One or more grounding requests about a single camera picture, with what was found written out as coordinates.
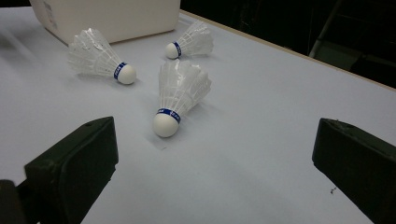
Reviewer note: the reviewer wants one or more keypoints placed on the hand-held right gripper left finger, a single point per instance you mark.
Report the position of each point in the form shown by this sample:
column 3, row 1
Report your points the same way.
column 71, row 168

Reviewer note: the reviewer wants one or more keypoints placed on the white feather shuttlecock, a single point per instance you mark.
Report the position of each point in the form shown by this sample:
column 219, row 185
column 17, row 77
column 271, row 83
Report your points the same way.
column 180, row 90
column 93, row 56

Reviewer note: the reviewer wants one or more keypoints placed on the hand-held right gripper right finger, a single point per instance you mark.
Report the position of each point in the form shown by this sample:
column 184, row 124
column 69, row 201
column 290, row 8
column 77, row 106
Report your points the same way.
column 358, row 168

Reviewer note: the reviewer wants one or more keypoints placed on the clear plastic bag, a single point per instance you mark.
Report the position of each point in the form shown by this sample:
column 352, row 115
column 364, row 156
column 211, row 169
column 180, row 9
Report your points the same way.
column 196, row 40

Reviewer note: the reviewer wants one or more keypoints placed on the white table sheet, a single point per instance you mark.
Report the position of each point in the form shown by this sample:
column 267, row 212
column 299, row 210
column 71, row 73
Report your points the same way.
column 249, row 124

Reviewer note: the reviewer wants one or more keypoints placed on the white plastic bin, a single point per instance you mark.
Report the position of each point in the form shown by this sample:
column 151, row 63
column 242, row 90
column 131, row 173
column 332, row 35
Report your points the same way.
column 118, row 18

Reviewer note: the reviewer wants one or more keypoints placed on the grey metal stand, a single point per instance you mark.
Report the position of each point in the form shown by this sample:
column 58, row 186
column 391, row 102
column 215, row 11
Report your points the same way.
column 336, row 53

